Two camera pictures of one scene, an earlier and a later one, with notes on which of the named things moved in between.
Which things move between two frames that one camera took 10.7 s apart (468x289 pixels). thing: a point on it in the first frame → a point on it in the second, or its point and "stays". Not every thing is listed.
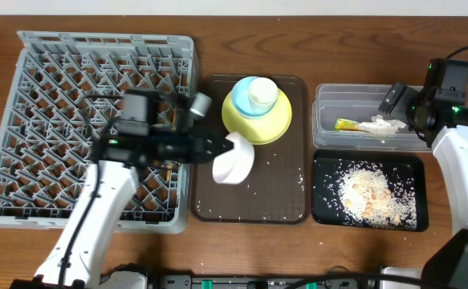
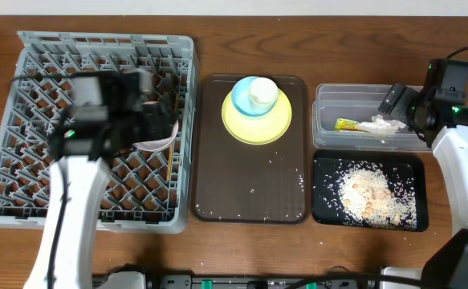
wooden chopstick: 168,171 stays
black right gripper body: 396,104 stays
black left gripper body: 196,145 → 153,119
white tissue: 378,124 stays
